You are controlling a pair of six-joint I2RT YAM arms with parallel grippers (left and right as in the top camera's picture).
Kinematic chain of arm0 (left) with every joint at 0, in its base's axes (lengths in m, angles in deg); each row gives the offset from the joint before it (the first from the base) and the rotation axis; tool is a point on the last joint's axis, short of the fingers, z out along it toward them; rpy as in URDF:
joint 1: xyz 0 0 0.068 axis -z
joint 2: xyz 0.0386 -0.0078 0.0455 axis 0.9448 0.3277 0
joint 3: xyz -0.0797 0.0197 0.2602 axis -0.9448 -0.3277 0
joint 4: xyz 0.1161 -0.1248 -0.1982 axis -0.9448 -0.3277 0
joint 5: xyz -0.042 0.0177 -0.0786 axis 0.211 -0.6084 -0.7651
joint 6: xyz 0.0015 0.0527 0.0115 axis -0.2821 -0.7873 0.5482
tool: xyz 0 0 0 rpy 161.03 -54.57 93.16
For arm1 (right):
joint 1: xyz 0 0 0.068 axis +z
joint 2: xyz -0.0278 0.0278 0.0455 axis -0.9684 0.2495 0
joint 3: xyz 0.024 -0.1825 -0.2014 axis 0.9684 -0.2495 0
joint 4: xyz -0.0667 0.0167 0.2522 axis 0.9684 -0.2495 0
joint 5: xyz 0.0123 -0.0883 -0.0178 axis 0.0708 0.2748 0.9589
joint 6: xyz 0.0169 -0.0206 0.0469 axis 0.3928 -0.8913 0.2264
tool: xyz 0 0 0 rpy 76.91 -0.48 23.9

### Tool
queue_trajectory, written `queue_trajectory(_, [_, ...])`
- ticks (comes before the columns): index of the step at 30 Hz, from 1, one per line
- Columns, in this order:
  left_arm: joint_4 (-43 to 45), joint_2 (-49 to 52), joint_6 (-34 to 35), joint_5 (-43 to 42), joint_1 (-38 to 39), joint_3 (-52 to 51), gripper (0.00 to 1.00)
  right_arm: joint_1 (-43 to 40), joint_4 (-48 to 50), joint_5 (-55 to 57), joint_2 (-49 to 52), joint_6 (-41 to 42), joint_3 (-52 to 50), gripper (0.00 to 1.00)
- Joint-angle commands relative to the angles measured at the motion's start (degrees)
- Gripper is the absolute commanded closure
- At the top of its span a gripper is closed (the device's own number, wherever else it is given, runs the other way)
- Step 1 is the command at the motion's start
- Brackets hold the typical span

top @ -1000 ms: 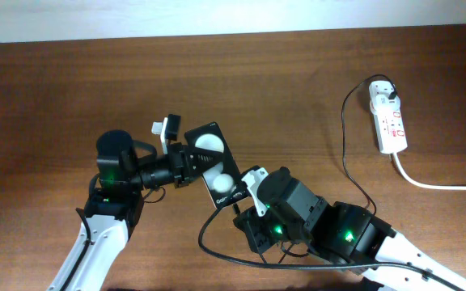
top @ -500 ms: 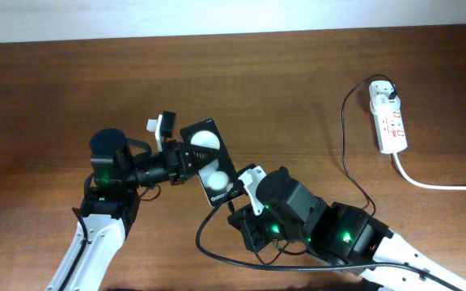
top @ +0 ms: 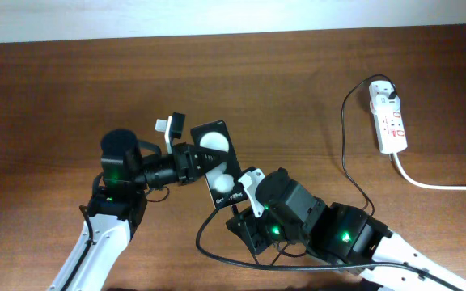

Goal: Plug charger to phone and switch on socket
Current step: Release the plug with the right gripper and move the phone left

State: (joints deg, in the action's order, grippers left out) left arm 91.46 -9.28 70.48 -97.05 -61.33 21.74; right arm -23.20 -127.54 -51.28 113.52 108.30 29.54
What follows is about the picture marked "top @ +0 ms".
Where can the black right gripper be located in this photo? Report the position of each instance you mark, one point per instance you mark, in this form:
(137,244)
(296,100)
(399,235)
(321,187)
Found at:
(252,235)

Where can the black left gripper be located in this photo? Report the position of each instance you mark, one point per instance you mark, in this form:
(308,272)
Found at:
(188,166)

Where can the black samsung smartphone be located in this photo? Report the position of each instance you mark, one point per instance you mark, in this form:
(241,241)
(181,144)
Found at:
(215,136)

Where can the white power strip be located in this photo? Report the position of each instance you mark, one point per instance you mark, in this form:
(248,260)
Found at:
(390,131)

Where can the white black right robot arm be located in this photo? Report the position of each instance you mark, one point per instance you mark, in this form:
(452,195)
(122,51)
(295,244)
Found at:
(283,211)

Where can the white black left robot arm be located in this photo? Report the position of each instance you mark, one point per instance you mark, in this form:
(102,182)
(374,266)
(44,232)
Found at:
(132,169)

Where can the white usb charger adapter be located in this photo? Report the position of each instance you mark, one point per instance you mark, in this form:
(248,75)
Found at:
(383,97)

